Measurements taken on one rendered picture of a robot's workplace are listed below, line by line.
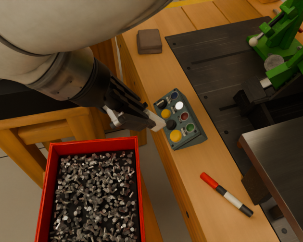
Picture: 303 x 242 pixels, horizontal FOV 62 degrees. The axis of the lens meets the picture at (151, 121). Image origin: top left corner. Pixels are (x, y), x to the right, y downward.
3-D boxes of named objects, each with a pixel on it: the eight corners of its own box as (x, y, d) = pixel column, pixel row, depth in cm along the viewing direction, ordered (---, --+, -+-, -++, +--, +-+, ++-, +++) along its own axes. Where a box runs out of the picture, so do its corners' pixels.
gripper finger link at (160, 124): (147, 111, 49) (148, 114, 48) (165, 122, 54) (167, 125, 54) (135, 119, 50) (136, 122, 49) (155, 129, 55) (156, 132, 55)
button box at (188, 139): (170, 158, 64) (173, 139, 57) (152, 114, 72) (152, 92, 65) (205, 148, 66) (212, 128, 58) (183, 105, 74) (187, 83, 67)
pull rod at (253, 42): (250, 49, 79) (256, 33, 74) (246, 43, 80) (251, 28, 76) (265, 45, 80) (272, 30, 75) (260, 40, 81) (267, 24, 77)
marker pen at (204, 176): (252, 213, 53) (255, 211, 51) (248, 219, 52) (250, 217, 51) (203, 173, 58) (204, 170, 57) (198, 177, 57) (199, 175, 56)
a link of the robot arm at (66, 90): (19, 99, 31) (58, 116, 36) (68, 54, 28) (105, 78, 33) (18, 53, 36) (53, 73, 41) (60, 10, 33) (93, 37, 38)
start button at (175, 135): (173, 144, 60) (171, 143, 59) (170, 134, 62) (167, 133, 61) (183, 138, 59) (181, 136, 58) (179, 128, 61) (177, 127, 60)
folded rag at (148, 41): (162, 54, 82) (162, 46, 80) (138, 55, 82) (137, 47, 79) (159, 35, 88) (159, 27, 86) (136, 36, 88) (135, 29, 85)
